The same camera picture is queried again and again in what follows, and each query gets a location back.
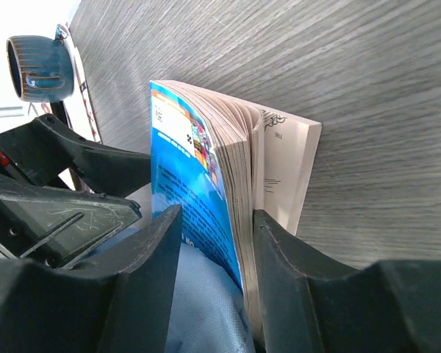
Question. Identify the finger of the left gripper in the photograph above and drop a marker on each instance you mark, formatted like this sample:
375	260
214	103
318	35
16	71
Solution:
58	227
43	148

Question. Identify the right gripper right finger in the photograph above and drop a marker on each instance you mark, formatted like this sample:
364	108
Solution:
313	303

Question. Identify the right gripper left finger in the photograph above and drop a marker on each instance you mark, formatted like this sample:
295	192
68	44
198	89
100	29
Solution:
50	310

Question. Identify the blue fabric backpack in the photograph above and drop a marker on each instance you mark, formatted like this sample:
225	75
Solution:
202	305

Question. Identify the blue paperback book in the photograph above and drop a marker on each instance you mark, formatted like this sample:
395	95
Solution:
221	158

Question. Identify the dark blue ceramic mug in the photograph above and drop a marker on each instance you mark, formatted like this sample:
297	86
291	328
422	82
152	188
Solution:
40	68

